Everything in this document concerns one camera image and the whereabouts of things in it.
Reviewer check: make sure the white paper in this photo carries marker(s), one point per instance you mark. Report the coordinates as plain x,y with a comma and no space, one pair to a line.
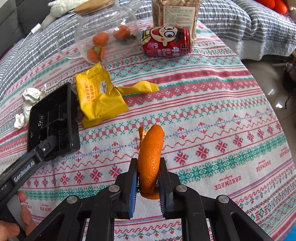
31,96

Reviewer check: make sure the grey striped quilt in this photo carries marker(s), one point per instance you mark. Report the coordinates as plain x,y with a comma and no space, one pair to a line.
250,29

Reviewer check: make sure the black plastic tray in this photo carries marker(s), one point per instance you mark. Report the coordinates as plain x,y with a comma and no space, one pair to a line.
55,115

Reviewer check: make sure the yellow snack wrapper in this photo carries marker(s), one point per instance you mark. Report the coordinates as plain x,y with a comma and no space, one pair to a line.
100,100

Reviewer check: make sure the white plush toy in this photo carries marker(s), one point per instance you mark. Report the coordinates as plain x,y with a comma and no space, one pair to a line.
59,8

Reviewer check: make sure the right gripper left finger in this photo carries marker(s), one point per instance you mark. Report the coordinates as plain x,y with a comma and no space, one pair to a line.
91,218

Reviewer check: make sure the dark grey sofa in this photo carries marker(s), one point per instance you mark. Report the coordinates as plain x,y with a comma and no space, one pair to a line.
17,19

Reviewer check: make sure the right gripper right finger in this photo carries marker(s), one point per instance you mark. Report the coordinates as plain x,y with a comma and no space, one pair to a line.
204,218

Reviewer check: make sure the glass jar with wooden lid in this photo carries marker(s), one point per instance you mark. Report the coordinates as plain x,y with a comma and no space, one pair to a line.
101,31

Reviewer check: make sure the orange peel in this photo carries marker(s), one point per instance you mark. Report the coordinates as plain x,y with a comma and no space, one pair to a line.
150,147

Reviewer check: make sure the tangerine in jar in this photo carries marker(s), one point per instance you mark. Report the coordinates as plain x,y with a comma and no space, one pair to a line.
100,39
121,32
95,54

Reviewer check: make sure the white power adapter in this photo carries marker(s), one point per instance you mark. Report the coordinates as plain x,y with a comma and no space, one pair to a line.
36,28

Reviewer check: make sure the red cushion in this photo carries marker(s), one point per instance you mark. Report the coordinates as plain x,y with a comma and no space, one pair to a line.
277,5

